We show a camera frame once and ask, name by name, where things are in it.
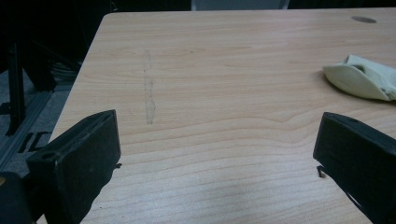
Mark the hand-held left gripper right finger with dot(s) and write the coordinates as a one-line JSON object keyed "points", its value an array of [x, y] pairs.
{"points": [[358, 149]]}

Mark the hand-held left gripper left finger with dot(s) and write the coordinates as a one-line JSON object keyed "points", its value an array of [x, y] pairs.
{"points": [[77, 161]]}

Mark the pale green cloth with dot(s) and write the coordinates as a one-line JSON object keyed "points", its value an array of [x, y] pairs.
{"points": [[358, 79]]}

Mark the black metal stand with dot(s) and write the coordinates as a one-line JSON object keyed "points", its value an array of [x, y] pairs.
{"points": [[16, 87]]}

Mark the grey floor rail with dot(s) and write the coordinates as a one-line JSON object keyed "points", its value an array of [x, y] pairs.
{"points": [[21, 130]]}

